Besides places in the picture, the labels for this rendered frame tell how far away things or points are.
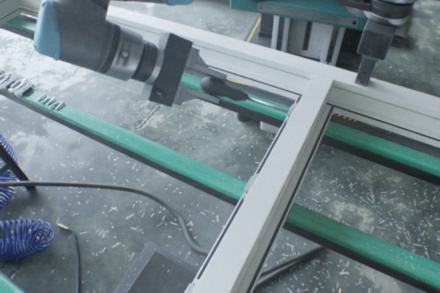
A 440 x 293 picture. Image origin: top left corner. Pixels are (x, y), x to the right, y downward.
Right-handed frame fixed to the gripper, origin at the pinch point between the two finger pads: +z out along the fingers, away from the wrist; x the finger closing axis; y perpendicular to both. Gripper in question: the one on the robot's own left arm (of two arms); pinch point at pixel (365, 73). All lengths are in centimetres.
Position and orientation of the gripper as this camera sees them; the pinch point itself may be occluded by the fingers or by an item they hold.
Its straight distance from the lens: 74.1
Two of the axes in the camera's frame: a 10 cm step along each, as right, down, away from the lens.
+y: 8.8, 3.4, -3.4
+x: 4.8, -6.6, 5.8
